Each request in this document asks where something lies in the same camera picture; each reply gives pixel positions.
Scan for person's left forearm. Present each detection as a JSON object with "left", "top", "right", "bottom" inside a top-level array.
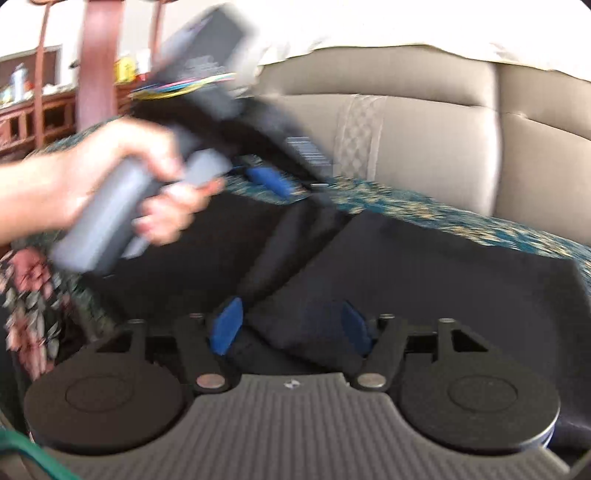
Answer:
[{"left": 0, "top": 154, "right": 63, "bottom": 247}]

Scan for brown wooden chair frame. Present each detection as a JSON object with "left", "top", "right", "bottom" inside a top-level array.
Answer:
[{"left": 28, "top": 0, "right": 167, "bottom": 148}]

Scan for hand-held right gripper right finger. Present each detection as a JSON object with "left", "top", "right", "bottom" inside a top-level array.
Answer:
[{"left": 342, "top": 302, "right": 485, "bottom": 393}]

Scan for brown wooden cabinet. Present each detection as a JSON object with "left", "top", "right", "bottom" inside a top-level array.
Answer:
[{"left": 0, "top": 88, "right": 137, "bottom": 163}]

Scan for beige padded headboard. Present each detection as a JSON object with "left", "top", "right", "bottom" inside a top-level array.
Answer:
[{"left": 240, "top": 39, "right": 591, "bottom": 232}]

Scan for dark floral cloth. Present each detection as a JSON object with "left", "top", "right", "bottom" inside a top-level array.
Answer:
[{"left": 0, "top": 247, "right": 72, "bottom": 381}]

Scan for clear bottle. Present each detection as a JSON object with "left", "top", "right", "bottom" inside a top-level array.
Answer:
[{"left": 11, "top": 62, "right": 27, "bottom": 101}]

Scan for black pants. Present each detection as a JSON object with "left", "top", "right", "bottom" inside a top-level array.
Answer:
[{"left": 78, "top": 187, "right": 591, "bottom": 462}]

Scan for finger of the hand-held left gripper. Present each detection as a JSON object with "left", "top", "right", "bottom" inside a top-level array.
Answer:
[{"left": 245, "top": 166, "right": 291, "bottom": 204}]

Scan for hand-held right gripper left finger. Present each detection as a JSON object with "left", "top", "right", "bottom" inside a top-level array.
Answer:
[{"left": 97, "top": 298, "right": 244, "bottom": 394}]

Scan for green strap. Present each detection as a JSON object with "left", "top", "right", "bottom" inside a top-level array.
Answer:
[{"left": 0, "top": 427, "right": 81, "bottom": 480}]

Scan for person's left hand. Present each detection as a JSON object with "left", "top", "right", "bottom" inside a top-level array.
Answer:
[{"left": 55, "top": 120, "right": 227, "bottom": 246}]

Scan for yellow container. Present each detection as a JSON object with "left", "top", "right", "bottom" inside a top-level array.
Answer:
[{"left": 115, "top": 54, "right": 138, "bottom": 85}]

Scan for teal paisley blanket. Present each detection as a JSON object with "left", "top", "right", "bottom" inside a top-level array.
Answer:
[{"left": 14, "top": 115, "right": 591, "bottom": 342}]

